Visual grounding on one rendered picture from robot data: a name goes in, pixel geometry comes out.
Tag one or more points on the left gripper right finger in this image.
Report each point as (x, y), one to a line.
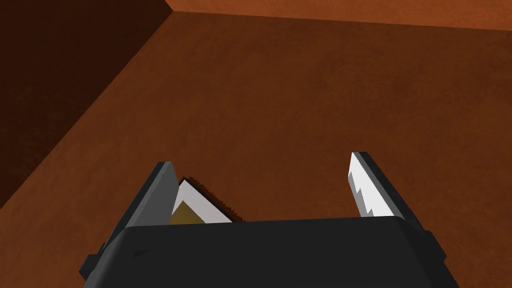
(374, 192)

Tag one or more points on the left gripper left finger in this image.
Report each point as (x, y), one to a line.
(155, 200)

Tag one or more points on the white and olive book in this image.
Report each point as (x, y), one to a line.
(196, 208)

